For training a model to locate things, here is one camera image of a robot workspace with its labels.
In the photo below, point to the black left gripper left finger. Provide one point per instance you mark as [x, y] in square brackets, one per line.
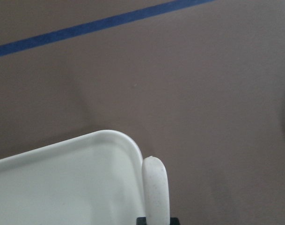
[141, 221]

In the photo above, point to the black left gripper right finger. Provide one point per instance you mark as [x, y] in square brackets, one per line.
[174, 221]

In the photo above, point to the white spoon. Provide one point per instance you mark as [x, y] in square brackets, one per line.
[156, 191]

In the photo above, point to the white rectangular tray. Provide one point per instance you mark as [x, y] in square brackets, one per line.
[93, 179]

